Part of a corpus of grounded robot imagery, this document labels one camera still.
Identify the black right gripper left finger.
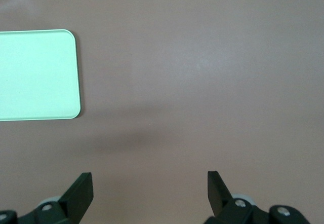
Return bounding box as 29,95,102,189
0,172,94,224

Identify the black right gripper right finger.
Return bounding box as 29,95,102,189
204,170,310,224

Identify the light green rectangular tray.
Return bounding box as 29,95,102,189
0,29,82,122

